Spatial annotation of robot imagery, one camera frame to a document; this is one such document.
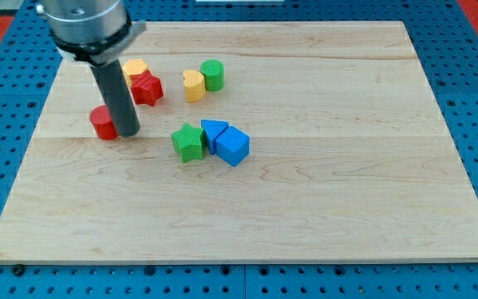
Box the red star block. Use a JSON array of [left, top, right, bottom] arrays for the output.
[[130, 71, 163, 106]]

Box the blue triangle block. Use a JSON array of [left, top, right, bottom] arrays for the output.
[[201, 119, 229, 154]]

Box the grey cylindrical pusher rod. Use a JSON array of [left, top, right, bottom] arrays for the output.
[[91, 60, 140, 137]]

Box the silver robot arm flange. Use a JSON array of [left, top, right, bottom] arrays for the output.
[[36, 0, 146, 67]]

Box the light wooden board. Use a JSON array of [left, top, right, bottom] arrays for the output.
[[0, 21, 478, 265]]

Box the red cylinder block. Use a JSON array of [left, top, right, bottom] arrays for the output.
[[89, 105, 118, 140]]

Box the yellow heart block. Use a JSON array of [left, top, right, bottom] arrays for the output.
[[183, 69, 206, 103]]

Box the green cylinder block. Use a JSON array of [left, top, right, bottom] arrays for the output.
[[200, 59, 225, 91]]

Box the yellow hexagon block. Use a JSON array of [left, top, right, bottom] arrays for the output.
[[122, 58, 149, 86]]

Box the green star block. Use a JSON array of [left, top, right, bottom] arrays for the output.
[[171, 123, 206, 163]]

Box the blue cube block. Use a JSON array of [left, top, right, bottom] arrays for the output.
[[216, 126, 250, 167]]

